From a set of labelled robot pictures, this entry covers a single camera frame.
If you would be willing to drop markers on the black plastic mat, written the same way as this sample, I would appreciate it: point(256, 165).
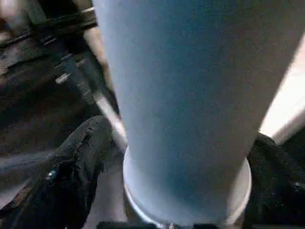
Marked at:
point(35, 107)

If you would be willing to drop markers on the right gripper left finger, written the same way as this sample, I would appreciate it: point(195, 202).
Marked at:
point(71, 179)

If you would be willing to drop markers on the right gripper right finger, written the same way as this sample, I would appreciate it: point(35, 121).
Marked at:
point(276, 186)

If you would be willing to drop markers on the white plastic table leg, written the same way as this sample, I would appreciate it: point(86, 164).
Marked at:
point(190, 95)

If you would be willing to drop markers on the white plastic table top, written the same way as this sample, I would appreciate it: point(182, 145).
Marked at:
point(238, 205)

